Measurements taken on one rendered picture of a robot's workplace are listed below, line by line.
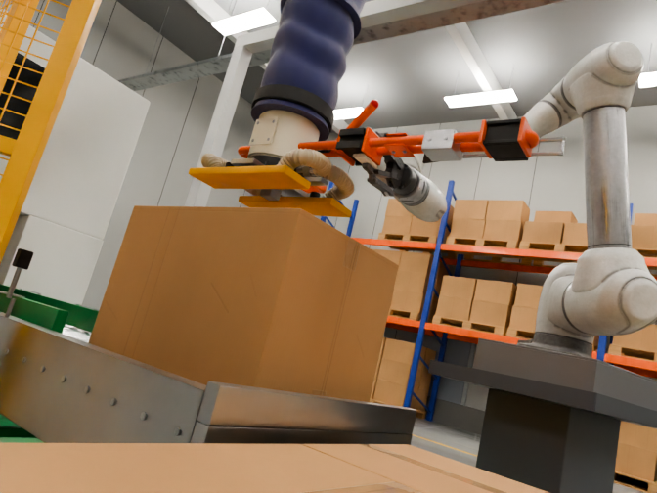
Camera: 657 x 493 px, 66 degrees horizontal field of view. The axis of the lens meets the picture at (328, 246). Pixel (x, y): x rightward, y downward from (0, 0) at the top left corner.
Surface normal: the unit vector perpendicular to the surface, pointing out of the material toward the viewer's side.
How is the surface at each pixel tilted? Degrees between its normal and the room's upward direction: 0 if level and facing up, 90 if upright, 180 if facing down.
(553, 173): 90
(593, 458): 90
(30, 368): 90
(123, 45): 90
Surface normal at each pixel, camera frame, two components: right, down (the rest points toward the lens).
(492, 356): -0.80, -0.31
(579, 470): 0.56, -0.04
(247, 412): 0.80, 0.07
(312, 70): 0.35, -0.38
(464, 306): -0.58, -0.30
